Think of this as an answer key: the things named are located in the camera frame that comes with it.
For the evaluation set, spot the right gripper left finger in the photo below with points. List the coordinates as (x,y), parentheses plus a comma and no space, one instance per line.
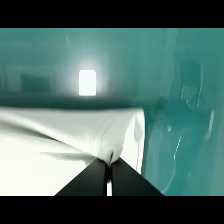
(89,181)

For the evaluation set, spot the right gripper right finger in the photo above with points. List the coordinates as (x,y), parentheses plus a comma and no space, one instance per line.
(130,181)

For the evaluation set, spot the white T-shirt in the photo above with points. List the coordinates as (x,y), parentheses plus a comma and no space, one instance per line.
(53,140)

